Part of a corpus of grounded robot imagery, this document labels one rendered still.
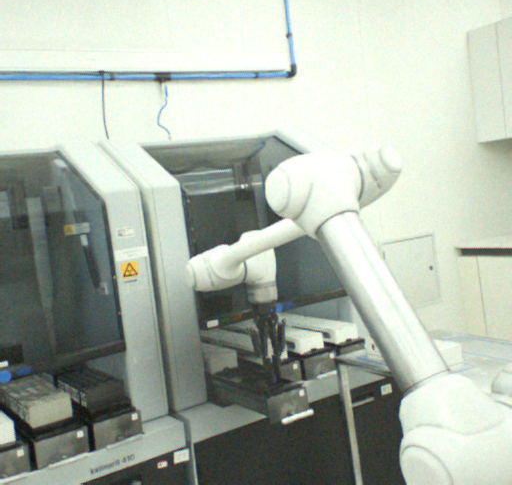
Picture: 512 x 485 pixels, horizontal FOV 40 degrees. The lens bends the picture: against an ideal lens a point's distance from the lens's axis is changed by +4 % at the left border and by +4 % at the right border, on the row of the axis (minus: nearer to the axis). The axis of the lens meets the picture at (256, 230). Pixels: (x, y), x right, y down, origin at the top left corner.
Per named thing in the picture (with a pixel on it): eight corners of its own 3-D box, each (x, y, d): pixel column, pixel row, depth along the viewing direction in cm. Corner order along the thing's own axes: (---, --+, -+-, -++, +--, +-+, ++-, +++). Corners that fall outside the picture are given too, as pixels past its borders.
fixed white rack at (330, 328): (288, 337, 263) (286, 321, 263) (309, 332, 269) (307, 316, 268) (337, 347, 238) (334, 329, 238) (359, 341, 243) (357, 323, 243)
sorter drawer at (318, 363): (209, 353, 285) (206, 332, 284) (238, 346, 292) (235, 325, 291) (314, 383, 223) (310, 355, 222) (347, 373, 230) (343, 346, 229)
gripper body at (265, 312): (268, 297, 210) (272, 326, 211) (245, 302, 206) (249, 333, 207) (281, 298, 204) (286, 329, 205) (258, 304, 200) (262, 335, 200)
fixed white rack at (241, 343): (219, 356, 247) (217, 339, 247) (243, 350, 253) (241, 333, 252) (263, 369, 222) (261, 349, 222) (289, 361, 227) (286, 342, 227)
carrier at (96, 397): (124, 399, 204) (121, 379, 204) (126, 400, 202) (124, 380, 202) (84, 411, 198) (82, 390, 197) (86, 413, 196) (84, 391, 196)
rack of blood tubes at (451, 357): (366, 357, 214) (363, 337, 214) (391, 350, 219) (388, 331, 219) (437, 374, 188) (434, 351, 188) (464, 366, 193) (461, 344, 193)
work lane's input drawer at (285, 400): (166, 383, 248) (163, 358, 247) (200, 373, 255) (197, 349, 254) (278, 429, 186) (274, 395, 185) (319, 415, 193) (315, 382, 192)
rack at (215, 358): (173, 364, 245) (171, 347, 245) (198, 357, 250) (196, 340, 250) (212, 377, 220) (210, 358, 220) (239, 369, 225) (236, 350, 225)
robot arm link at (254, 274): (265, 278, 212) (229, 286, 205) (258, 229, 211) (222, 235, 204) (285, 279, 203) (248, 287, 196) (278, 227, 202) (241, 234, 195)
